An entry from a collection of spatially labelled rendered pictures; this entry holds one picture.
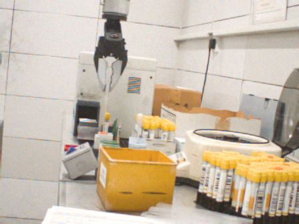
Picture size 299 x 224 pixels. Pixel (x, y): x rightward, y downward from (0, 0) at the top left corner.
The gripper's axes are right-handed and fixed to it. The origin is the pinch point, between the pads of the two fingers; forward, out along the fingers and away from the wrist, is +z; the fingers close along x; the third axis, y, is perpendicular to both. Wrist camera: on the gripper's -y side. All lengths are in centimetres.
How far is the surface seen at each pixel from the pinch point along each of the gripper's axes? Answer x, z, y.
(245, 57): -57, -14, 49
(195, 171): -20.5, 16.4, -24.0
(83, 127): 4.5, 14.6, 21.2
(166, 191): -8.9, 16.0, -45.4
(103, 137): 0.0, 13.5, -2.0
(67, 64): 10, -1, 170
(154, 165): -6.0, 11.1, -45.6
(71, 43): 9, -14, 170
